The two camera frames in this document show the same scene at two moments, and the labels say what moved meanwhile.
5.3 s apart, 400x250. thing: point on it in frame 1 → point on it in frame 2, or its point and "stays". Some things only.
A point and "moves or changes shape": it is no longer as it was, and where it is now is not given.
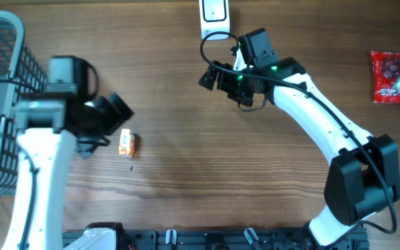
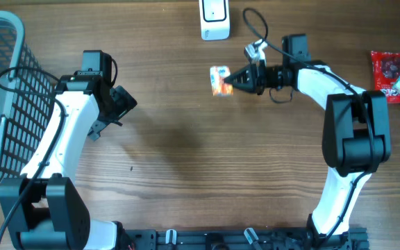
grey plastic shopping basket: (9, 73) stays
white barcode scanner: (214, 17) stays
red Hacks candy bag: (387, 67) stays
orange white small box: (126, 146) moves or changes shape
